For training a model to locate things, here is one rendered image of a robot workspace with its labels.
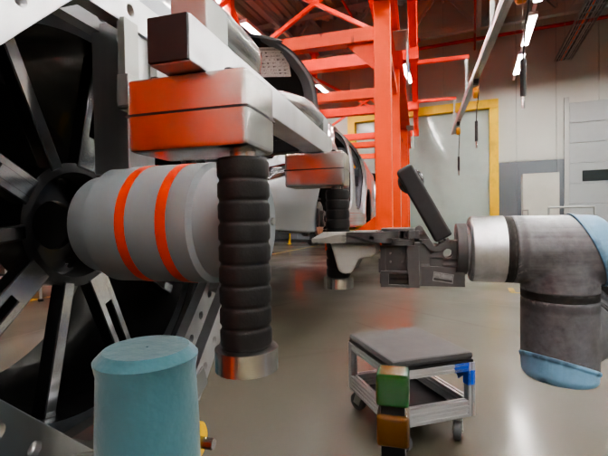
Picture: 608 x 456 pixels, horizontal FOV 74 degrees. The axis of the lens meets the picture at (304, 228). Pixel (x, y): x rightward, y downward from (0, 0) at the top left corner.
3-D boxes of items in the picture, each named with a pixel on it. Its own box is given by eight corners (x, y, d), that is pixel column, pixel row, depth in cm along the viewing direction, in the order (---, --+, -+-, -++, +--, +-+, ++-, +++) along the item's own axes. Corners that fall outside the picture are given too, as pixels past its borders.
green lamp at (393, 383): (378, 393, 54) (378, 363, 54) (410, 396, 53) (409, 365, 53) (375, 406, 50) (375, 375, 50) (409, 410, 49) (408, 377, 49)
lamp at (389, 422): (379, 430, 54) (378, 401, 54) (410, 434, 53) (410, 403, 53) (375, 447, 50) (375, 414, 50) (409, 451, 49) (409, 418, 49)
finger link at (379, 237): (346, 243, 55) (413, 242, 54) (346, 232, 55) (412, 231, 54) (345, 242, 60) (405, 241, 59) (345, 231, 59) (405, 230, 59)
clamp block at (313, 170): (294, 189, 65) (293, 156, 65) (350, 187, 63) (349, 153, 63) (284, 187, 61) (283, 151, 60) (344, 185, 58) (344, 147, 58)
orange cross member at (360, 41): (156, 97, 484) (155, 61, 483) (375, 72, 414) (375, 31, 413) (149, 94, 473) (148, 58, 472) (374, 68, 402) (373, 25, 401)
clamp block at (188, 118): (169, 162, 33) (167, 96, 33) (275, 156, 30) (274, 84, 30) (126, 153, 28) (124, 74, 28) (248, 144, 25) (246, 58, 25)
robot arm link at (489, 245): (508, 215, 51) (495, 215, 60) (467, 215, 52) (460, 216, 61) (509, 287, 51) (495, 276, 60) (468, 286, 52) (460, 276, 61)
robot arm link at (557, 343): (621, 380, 54) (622, 287, 54) (583, 405, 48) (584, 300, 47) (546, 359, 62) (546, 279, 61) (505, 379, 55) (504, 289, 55)
